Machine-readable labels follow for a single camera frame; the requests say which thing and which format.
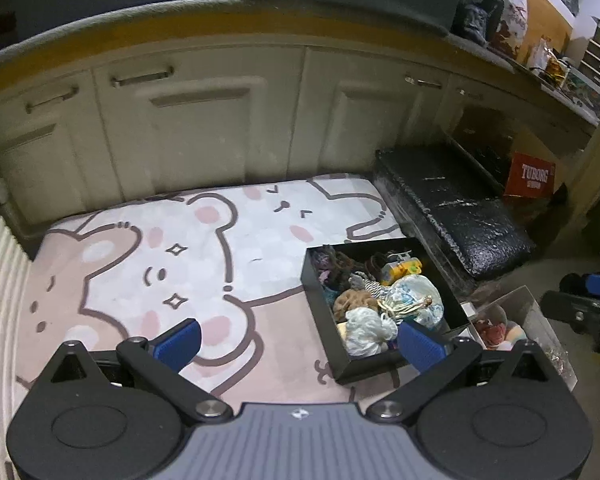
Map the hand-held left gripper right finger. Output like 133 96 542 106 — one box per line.
366 318 561 426

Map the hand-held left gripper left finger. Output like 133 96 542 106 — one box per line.
40 318 234 426

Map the black cardboard box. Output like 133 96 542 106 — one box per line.
300 237 470 386

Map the blue white floral pouch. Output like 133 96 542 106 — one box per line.
380 274 446 331

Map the white yarn scrunchie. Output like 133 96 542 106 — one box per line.
337 307 398 358

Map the yellow headlamp with black strap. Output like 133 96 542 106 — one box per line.
367 251 423 283

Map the brown fluffy scrunchie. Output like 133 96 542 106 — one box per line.
332 289 381 323

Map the purple white braided scrunchie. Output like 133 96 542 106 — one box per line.
349 271 393 301

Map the dark crochet scrunchie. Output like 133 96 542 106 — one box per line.
310 245 366 291

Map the clear plastic box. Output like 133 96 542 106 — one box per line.
467 285 578 396

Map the bear printed blanket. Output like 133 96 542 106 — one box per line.
15 172 476 411

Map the red Tuborg box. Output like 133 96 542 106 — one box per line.
503 152 557 198

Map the black foil-wrapped cushion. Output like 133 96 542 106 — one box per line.
372 146 537 281

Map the white ribbed suitcase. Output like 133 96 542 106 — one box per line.
0 180 36 480

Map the cream cabinet door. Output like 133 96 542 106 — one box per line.
92 47 306 201
300 47 451 181
0 72 98 221

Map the shiny snack bag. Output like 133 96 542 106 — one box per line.
527 35 571 83

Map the cream cabinet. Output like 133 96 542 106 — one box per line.
0 0 600 241

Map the patterned cushion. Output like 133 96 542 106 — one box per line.
490 0 528 61

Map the black bag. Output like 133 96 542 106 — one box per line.
455 0 506 46

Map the grey countertop with wooden edge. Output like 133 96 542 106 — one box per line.
0 0 600 126

